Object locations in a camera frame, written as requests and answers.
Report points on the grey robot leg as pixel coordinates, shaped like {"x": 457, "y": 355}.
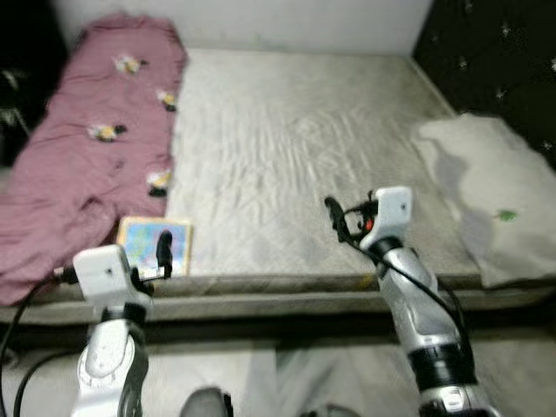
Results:
{"x": 204, "y": 404}
{"x": 321, "y": 412}

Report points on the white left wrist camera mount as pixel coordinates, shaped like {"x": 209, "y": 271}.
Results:
{"x": 104, "y": 271}

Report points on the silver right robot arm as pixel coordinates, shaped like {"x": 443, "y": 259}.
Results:
{"x": 408, "y": 295}

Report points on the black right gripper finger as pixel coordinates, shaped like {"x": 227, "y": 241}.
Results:
{"x": 336, "y": 217}

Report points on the patterned grey mattress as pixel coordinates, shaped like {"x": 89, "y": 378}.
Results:
{"x": 287, "y": 148}

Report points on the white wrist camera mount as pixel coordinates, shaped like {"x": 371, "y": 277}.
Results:
{"x": 104, "y": 271}
{"x": 393, "y": 208}

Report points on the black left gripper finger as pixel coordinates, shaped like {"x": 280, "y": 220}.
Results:
{"x": 164, "y": 252}

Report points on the dark tufted studded headboard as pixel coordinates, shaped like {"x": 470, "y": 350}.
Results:
{"x": 495, "y": 52}

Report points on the grey robot right leg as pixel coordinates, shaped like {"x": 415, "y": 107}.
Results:
{"x": 321, "y": 412}

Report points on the black bag white lettering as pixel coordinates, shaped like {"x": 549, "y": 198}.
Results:
{"x": 26, "y": 87}

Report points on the dark bed frame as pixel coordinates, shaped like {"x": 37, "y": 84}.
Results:
{"x": 261, "y": 330}

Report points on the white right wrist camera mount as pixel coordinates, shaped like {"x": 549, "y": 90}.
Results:
{"x": 393, "y": 208}

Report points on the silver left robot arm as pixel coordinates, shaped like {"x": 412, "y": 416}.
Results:
{"x": 109, "y": 365}

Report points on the grey robot left leg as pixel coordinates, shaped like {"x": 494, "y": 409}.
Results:
{"x": 204, "y": 404}

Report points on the mauve blanket with flower prints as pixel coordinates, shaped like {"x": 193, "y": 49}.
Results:
{"x": 69, "y": 182}

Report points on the white pillow with lettering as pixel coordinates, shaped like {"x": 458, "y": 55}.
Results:
{"x": 495, "y": 191}

